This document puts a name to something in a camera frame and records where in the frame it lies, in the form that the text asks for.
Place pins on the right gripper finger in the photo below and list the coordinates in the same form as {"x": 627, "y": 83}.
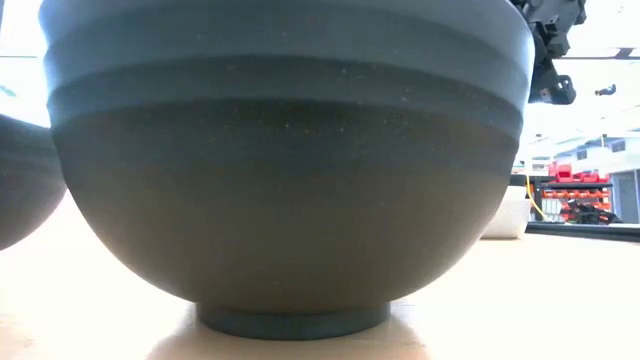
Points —
{"x": 550, "y": 82}

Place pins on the light grey bowl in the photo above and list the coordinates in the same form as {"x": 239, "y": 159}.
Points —
{"x": 510, "y": 217}

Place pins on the black bowl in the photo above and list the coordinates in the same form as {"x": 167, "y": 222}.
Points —
{"x": 285, "y": 25}
{"x": 290, "y": 225}
{"x": 25, "y": 190}

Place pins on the red storage bin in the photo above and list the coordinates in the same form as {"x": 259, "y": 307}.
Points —
{"x": 560, "y": 171}

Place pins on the shelf with orange bins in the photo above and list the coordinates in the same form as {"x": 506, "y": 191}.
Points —
{"x": 575, "y": 186}

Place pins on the black bag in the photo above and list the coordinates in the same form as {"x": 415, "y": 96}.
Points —
{"x": 590, "y": 215}

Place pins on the grey door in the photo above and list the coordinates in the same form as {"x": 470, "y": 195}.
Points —
{"x": 627, "y": 197}

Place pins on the black dome camera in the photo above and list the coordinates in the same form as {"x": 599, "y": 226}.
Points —
{"x": 606, "y": 90}

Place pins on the black aluminium table frame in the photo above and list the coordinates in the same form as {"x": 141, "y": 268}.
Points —
{"x": 585, "y": 231}

